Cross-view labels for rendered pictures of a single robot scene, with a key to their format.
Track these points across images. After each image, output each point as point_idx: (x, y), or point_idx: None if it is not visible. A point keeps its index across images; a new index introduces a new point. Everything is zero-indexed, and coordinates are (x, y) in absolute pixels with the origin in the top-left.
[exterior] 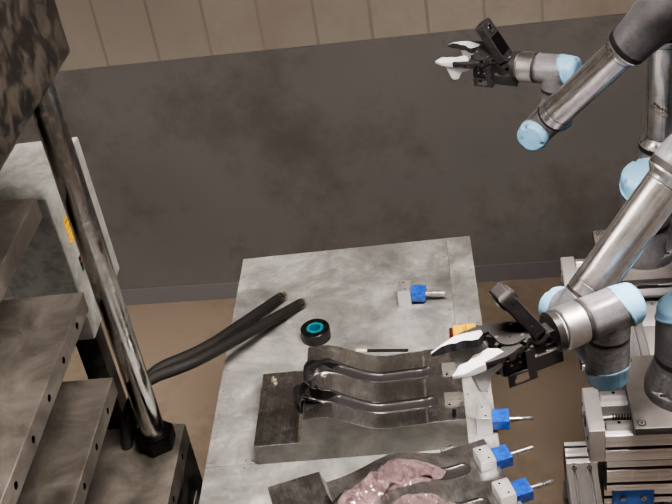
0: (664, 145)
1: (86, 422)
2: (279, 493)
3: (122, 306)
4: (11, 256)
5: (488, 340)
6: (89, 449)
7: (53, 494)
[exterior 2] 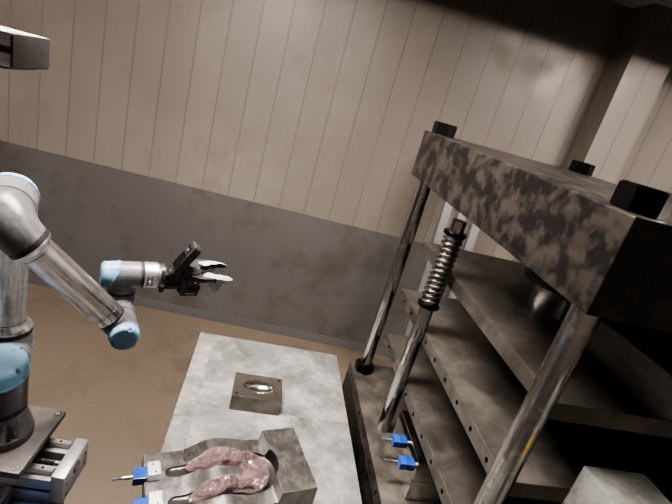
0: (37, 223)
1: (459, 501)
2: (309, 480)
3: (473, 503)
4: (515, 359)
5: (201, 273)
6: (441, 477)
7: (443, 448)
